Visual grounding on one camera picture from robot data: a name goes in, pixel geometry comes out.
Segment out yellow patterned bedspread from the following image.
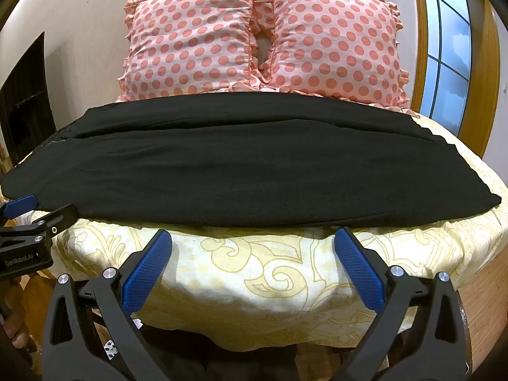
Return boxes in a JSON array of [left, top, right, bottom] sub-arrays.
[[0, 109, 508, 371]]

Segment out dark wooden cabinet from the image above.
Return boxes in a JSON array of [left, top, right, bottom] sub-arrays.
[[0, 32, 57, 156]]

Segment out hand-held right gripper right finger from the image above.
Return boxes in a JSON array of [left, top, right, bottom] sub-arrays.
[[334, 227, 473, 381]]

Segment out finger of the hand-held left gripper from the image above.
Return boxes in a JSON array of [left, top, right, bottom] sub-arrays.
[[0, 204, 78, 247], [0, 194, 39, 224]]

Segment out black pants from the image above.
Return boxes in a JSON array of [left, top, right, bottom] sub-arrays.
[[0, 92, 500, 229]]

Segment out person's left hand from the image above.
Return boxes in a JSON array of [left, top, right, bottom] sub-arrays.
[[0, 309, 39, 355]]

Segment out pink polka dot pillow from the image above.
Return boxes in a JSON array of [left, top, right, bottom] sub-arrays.
[[116, 0, 264, 102], [254, 0, 411, 109]]

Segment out glass window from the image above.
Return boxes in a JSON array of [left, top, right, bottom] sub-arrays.
[[418, 0, 473, 136]]

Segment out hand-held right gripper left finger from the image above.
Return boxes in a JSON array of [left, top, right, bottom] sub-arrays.
[[42, 229, 173, 381]]

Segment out wooden window frame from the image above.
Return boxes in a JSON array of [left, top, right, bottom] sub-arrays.
[[411, 0, 501, 159]]

